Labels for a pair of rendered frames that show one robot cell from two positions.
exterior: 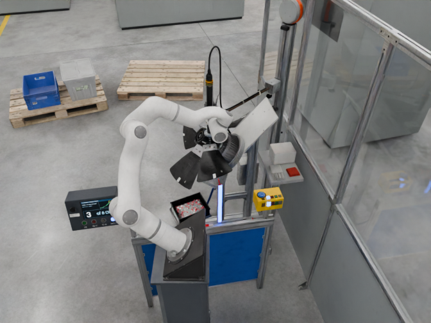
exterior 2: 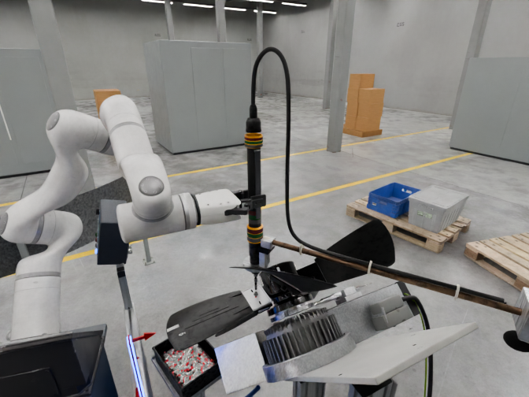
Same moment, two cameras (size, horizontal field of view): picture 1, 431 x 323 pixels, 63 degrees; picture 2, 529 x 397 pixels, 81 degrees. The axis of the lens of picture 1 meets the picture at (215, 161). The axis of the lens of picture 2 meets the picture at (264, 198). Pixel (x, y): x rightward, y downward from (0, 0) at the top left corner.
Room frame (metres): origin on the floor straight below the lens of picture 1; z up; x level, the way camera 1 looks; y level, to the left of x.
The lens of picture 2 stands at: (1.59, -0.67, 1.81)
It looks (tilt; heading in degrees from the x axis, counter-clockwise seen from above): 23 degrees down; 74
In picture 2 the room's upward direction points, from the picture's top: straight up
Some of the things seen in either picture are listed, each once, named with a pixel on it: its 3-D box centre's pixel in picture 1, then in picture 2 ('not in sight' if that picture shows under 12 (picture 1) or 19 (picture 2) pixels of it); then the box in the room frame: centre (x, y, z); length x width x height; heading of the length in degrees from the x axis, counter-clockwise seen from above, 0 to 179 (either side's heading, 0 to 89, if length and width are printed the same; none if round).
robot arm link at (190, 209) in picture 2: not in sight; (187, 210); (1.60, 0.00, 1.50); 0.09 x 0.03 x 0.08; 100
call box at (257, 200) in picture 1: (267, 199); not in sight; (1.47, -0.32, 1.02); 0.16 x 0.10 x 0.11; 100
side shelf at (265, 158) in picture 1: (279, 165); not in sight; (1.98, -0.48, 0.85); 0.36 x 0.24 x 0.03; 10
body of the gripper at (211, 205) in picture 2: not in sight; (213, 205); (1.66, 0.01, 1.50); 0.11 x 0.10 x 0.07; 10
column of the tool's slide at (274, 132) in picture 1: (273, 136); not in sight; (2.28, -0.47, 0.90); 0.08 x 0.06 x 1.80; 45
